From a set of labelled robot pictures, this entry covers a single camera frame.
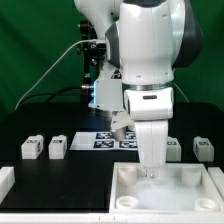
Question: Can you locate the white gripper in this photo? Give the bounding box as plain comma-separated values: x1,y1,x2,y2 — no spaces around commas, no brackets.
134,120,168,179

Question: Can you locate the white obstacle block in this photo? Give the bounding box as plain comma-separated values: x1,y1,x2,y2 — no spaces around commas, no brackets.
208,167,224,200
0,167,15,204

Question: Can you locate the white left obstacle block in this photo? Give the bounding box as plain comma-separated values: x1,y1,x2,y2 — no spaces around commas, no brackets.
0,167,15,204

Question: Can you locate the white cable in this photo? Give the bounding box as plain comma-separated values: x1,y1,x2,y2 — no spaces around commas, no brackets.
14,39,98,111

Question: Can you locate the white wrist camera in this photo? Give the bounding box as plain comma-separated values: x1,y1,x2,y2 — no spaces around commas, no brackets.
124,87,173,121

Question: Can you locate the white sheet with tags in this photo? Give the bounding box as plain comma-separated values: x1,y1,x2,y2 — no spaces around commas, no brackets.
70,132,137,151

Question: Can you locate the white front table rail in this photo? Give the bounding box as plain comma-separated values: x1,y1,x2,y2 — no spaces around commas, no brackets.
0,213,224,224

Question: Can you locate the white square table top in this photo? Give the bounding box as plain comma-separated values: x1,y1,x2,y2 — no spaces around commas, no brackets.
109,162,224,214

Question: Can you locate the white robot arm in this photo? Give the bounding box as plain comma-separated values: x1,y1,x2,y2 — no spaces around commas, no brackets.
74,0,202,178

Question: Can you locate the white right obstacle block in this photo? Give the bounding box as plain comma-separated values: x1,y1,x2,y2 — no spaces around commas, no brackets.
208,167,224,200

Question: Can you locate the black cable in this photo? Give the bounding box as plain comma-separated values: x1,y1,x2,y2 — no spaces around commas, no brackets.
19,86,84,107

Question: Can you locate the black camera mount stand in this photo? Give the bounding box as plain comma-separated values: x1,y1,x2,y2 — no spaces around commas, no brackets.
77,20,106,84

